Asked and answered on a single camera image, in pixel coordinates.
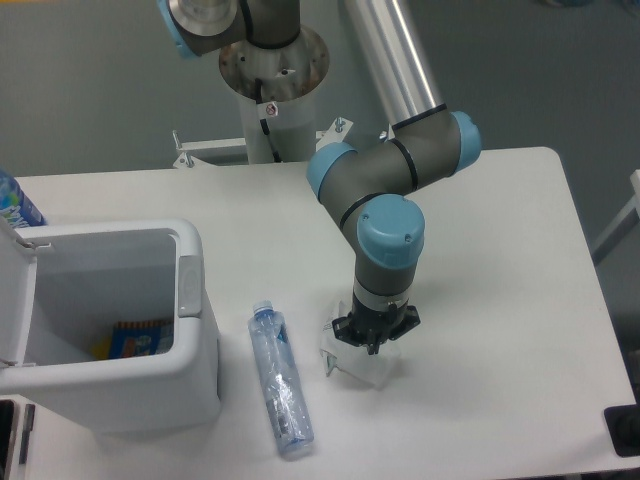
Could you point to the clear plastic water bottle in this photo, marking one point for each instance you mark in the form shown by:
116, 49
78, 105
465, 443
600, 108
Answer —
279, 380

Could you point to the white trash can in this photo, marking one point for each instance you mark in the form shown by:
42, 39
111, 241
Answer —
64, 287

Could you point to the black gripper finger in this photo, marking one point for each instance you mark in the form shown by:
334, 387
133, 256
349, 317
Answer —
392, 324
342, 330

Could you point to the blue snack packet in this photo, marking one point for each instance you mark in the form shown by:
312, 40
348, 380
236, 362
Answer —
135, 339

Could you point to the black table clamp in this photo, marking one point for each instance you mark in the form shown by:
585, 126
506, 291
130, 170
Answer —
623, 426

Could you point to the black device at corner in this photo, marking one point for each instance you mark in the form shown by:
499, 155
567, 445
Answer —
17, 425

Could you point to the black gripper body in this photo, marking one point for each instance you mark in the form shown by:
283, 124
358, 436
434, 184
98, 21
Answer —
360, 315

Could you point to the white frame at right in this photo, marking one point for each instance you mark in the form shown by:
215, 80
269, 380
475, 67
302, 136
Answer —
620, 226

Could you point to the blue labelled bottle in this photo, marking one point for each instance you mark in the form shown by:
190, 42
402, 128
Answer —
16, 207

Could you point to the white middle table bracket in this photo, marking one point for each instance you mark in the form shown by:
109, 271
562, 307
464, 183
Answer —
336, 132

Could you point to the white left table bracket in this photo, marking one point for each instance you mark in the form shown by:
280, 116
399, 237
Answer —
222, 152

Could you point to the white plastic bag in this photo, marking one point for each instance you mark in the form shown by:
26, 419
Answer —
374, 370

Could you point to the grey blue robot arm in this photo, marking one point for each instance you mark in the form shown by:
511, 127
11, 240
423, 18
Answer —
365, 193

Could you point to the white table bracket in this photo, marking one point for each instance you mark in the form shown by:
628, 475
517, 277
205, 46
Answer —
387, 134
336, 132
222, 152

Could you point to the white right table bracket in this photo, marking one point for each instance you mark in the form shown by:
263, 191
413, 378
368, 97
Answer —
387, 134

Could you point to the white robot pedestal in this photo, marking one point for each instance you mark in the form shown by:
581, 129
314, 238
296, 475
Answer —
275, 89

